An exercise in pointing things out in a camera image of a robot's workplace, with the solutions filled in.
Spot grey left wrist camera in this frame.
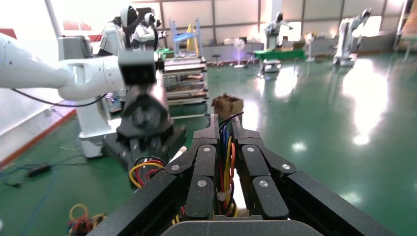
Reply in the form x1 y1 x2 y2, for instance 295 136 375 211
118 50 158 86

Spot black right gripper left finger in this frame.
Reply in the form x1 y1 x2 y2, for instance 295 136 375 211
164 114 219 220

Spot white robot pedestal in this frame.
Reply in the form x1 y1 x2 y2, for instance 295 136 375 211
76 96 113 159

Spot white standing fan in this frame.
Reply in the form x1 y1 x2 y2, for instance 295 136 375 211
233 38 246 69
303 31 318 62

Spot grey cabinet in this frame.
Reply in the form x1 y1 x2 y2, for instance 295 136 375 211
58 35 92 61

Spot blue metal frame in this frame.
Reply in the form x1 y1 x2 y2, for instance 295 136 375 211
169 18 203 59

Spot white humanoid robot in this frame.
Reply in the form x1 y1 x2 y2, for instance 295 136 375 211
331 8 373 67
263 11 294 51

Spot white mobile base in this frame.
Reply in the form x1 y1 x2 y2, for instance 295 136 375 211
261 59 283 73

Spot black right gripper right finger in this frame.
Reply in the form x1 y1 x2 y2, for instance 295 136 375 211
232 116 298 221

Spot white robot, black visor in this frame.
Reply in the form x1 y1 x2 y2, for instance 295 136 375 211
132 12 162 51

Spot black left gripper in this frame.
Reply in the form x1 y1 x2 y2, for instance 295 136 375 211
117 83 174 171

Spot black power adapter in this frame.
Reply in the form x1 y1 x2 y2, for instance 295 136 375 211
27 164 53 178

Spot stacked tray shelf cart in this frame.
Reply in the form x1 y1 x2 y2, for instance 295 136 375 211
161 56 209 118

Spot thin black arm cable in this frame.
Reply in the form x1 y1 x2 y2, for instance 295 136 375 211
11 88 108 108

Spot yellow object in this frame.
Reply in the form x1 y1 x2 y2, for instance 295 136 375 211
185 24 198 53

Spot small brown cardboard box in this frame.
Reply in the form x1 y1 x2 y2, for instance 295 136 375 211
211 93 245 119

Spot white robot, black head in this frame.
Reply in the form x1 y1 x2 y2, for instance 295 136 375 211
97 5 139 56

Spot green table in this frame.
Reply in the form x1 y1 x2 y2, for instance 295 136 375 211
253 49 307 62

